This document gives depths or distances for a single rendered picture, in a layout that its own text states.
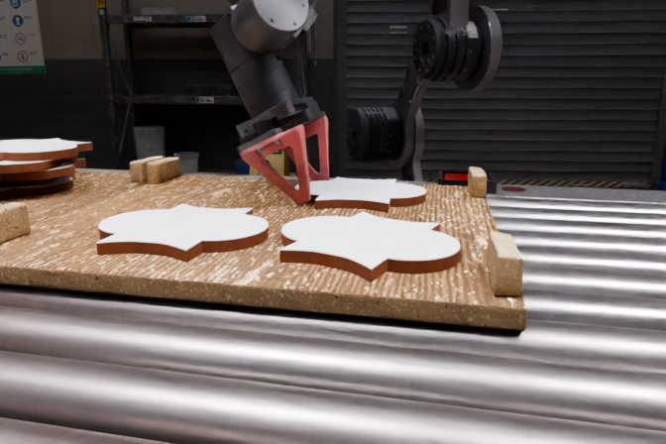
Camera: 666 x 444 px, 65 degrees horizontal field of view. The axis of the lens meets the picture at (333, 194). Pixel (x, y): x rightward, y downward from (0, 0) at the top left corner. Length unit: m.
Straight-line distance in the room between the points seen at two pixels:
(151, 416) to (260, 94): 0.36
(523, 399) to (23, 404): 0.25
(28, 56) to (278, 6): 5.81
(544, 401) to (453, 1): 1.06
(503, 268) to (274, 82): 0.32
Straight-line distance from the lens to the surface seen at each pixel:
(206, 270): 0.37
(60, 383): 0.31
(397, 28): 5.20
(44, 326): 0.37
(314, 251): 0.37
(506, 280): 0.33
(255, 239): 0.41
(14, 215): 0.50
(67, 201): 0.62
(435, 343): 0.33
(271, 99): 0.55
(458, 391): 0.29
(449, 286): 0.34
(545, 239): 0.53
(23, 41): 6.29
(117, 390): 0.29
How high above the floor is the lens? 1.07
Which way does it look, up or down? 13 degrees down
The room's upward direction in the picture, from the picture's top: straight up
